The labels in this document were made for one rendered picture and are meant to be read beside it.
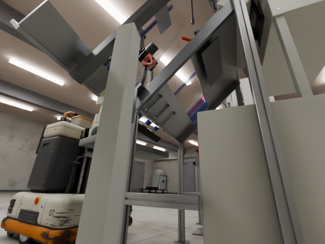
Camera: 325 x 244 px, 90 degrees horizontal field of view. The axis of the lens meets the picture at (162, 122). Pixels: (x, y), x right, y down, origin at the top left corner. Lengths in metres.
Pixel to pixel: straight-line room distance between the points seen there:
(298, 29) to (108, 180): 0.96
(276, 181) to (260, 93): 0.27
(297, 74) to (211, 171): 0.44
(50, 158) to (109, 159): 1.08
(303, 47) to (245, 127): 0.61
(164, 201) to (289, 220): 0.33
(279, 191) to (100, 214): 0.44
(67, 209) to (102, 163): 0.76
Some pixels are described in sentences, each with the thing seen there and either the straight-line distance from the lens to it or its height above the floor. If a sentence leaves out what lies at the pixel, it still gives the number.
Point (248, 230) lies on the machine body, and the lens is 0.58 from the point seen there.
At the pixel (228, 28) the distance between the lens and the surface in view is 1.07.
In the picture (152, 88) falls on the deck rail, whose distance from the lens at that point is 0.79.
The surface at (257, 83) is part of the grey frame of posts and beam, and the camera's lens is 0.65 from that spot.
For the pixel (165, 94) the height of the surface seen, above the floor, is 0.81.
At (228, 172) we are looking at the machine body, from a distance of 0.58.
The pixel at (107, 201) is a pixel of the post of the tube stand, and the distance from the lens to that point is 0.38.
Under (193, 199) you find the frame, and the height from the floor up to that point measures 0.31.
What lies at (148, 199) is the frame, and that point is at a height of 0.30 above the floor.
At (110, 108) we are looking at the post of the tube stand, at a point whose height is 0.52.
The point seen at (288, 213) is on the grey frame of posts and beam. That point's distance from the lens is 0.56.
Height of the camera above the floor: 0.34
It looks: 22 degrees up
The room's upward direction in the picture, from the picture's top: 2 degrees clockwise
